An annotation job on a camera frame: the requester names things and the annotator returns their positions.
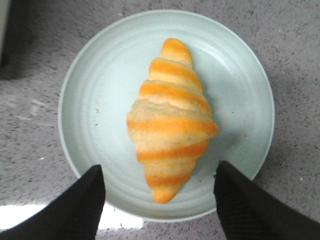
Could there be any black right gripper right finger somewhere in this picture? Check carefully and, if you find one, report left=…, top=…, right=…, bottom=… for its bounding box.
left=213, top=161, right=320, bottom=240

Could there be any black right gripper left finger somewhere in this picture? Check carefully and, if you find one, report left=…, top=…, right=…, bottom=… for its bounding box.
left=0, top=165, right=105, bottom=240

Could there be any striped croissant bread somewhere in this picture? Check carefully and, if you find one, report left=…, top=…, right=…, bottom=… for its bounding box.
left=126, top=38, right=220, bottom=204

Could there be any light green plate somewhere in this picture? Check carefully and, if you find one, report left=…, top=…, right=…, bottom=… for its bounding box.
left=58, top=10, right=275, bottom=223

